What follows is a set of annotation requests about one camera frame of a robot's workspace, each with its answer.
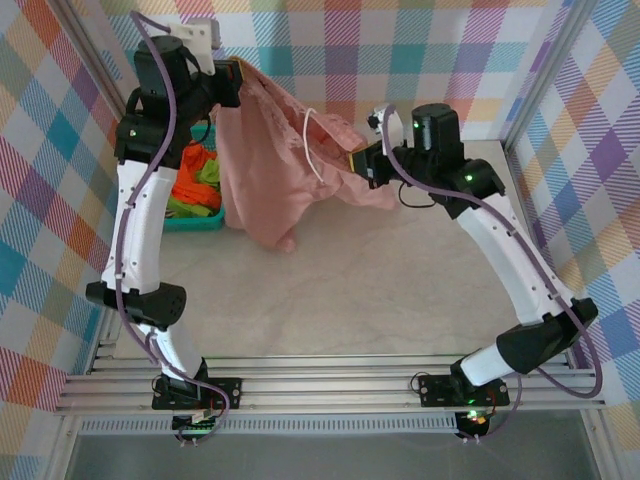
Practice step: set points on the orange shorts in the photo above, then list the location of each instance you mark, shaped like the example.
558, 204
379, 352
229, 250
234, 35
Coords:
192, 160

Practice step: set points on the lime green shorts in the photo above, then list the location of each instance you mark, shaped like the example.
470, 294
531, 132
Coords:
207, 172

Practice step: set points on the pink shorts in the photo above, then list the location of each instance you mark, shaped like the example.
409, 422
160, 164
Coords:
265, 190

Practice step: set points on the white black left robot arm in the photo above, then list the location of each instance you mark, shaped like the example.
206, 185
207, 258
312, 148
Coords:
140, 225

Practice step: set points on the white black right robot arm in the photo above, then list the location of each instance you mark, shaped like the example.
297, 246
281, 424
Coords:
495, 250

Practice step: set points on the right controller board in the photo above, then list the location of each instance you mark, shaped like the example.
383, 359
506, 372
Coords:
472, 417

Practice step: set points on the controller board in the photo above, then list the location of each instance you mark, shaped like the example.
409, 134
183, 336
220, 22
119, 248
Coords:
472, 417
195, 425

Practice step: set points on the left controller board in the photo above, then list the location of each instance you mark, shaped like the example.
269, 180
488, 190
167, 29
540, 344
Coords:
195, 425

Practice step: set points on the aluminium frame post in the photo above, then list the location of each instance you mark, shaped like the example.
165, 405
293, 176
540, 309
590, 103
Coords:
95, 55
545, 65

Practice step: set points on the aluminium frame rail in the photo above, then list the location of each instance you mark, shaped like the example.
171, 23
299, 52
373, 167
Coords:
325, 385

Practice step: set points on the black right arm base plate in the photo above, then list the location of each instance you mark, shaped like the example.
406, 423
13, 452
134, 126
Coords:
435, 390

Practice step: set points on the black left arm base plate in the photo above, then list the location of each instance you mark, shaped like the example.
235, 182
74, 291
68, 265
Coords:
232, 392

